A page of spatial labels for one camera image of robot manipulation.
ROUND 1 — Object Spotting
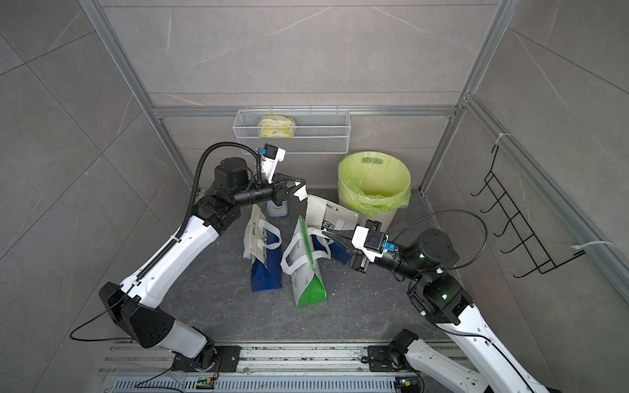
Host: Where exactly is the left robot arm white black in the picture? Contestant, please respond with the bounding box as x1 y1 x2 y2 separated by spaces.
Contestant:
98 142 306 371

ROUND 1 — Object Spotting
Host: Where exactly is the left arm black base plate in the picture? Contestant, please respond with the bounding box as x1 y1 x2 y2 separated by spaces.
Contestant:
171 346 242 373

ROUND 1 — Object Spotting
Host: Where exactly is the black wire hook rack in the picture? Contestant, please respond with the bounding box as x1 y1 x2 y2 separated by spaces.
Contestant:
470 145 586 279

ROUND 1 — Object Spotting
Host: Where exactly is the white wire mesh basket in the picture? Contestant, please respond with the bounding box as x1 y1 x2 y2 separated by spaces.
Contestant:
233 109 352 154

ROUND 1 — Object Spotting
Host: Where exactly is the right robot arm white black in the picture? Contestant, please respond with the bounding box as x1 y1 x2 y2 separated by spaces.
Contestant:
316 220 550 392

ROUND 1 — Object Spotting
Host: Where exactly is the green white paper bag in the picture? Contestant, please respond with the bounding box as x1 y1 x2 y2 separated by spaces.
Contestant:
280 216 331 307

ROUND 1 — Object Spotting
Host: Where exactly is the white trash bin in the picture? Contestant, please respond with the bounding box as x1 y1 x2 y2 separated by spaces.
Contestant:
337 151 412 235

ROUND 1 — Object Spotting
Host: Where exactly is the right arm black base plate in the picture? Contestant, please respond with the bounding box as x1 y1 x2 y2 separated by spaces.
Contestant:
360 346 419 373

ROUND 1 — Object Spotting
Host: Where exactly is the yellow wipes pack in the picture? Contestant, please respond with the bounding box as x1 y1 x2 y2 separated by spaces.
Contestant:
258 115 296 139

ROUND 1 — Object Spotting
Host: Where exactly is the blue white paper bag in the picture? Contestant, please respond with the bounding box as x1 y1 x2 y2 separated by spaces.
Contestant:
305 195 359 265
243 205 283 292

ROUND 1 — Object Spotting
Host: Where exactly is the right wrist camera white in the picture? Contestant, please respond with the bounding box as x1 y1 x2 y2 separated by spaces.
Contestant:
352 226 397 263

